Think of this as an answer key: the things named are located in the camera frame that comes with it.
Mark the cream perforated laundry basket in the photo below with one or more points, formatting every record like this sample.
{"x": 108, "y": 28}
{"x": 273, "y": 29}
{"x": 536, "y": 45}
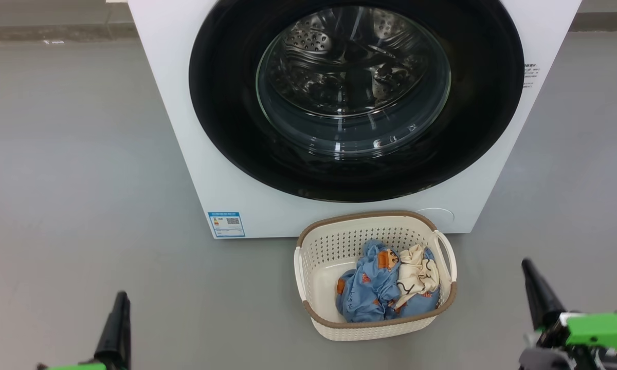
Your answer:
{"x": 329, "y": 246}

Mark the round white filter cover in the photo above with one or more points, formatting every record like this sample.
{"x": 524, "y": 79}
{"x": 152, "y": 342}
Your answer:
{"x": 439, "y": 216}

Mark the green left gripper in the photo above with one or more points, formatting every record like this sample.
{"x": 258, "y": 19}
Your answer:
{"x": 77, "y": 366}

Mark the cream garment with black lines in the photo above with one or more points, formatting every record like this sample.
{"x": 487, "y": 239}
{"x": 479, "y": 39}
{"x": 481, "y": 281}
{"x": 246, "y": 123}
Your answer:
{"x": 417, "y": 277}

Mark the small printed text sticker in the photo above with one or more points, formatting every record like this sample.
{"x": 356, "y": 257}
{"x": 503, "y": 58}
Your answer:
{"x": 531, "y": 74}

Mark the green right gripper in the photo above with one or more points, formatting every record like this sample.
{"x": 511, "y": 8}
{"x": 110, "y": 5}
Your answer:
{"x": 596, "y": 331}

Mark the white front-load washing machine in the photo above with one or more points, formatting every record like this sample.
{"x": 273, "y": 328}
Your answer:
{"x": 169, "y": 103}

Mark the blue cartoon print garment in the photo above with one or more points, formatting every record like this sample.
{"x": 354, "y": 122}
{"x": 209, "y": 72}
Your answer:
{"x": 365, "y": 290}

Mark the blue energy label sticker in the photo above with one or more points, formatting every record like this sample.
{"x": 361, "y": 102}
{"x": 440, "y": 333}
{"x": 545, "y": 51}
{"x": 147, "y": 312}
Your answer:
{"x": 226, "y": 224}

